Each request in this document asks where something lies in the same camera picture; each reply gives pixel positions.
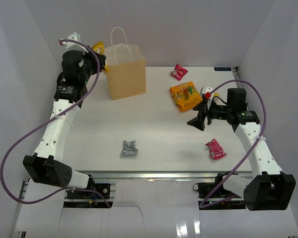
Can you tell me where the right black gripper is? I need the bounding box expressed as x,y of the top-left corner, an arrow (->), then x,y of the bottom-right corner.
187,99 -> 232,131

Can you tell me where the yellow M&M's packet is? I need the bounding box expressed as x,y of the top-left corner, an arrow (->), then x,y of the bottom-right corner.
92,42 -> 107,74

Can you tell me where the pink snack packet front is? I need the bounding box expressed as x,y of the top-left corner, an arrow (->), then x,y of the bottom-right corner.
205,138 -> 227,160

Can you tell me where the pink snack packet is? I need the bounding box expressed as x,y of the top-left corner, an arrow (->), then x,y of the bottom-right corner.
170,64 -> 188,81
205,138 -> 227,160

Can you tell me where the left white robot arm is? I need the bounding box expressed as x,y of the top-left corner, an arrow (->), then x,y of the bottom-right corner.
23,50 -> 106,198

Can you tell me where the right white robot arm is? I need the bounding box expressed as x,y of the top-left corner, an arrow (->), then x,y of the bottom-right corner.
187,88 -> 296,211

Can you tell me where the large orange candy bag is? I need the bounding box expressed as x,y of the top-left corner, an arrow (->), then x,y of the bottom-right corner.
169,81 -> 202,112

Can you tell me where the brown paper bag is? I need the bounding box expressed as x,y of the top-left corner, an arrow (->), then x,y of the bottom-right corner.
105,26 -> 147,100

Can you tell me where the pink snack packet back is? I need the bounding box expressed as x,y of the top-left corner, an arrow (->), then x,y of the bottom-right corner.
170,64 -> 188,81

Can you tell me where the silver foil snack packet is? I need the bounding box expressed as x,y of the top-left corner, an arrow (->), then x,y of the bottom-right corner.
120,140 -> 138,157

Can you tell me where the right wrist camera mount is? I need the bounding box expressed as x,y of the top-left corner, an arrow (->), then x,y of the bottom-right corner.
200,86 -> 214,109

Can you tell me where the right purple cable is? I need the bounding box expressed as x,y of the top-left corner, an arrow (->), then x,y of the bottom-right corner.
200,79 -> 267,208

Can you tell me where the aluminium frame rail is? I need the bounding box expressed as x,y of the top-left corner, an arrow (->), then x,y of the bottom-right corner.
29,170 -> 254,181

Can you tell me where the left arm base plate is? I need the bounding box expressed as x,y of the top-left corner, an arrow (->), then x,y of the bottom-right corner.
66,183 -> 111,199

